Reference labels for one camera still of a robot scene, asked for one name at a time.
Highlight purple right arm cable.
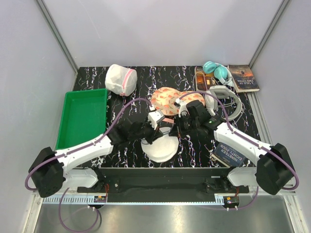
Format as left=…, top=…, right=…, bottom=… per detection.
left=177, top=91, right=300, bottom=211

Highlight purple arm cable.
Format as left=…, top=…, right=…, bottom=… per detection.
left=25, top=97, right=156, bottom=231
left=177, top=91, right=300, bottom=211

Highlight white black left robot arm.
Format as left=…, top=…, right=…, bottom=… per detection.
left=28, top=112, right=164, bottom=198

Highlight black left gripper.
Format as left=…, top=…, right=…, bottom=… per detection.
left=129, top=117, right=163, bottom=145

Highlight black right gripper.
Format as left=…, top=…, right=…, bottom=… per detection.
left=170, top=113, right=200, bottom=137

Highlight pink-trimmed round mesh laundry bag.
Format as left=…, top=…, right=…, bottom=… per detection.
left=105, top=64, right=138, bottom=96

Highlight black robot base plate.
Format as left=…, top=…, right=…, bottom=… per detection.
left=77, top=168, right=249, bottom=204

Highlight teal white headphones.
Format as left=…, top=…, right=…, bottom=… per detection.
left=203, top=61, right=234, bottom=87

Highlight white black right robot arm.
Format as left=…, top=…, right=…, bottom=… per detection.
left=175, top=99, right=296, bottom=195

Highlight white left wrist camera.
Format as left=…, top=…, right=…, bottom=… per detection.
left=148, top=110, right=165, bottom=129

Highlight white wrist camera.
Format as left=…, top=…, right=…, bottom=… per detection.
left=148, top=110, right=165, bottom=129
left=174, top=99, right=189, bottom=117

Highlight grey white wired headset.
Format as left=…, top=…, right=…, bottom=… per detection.
left=204, top=85, right=243, bottom=121

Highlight Nineteen Eighty-Four blue book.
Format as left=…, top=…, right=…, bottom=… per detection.
left=210, top=143, right=247, bottom=167

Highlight orange dark paperback book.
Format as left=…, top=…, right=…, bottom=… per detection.
left=194, top=67, right=218, bottom=91

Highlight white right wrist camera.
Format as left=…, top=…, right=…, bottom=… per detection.
left=174, top=99, right=189, bottom=117

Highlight Tale of Two Cities book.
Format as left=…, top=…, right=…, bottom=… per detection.
left=228, top=65, right=260, bottom=93

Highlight green plastic tray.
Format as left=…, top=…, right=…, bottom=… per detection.
left=55, top=89, right=107, bottom=150

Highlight aluminium frame rail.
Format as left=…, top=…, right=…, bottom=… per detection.
left=29, top=175, right=297, bottom=207

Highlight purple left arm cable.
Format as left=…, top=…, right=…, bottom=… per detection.
left=25, top=97, right=156, bottom=231

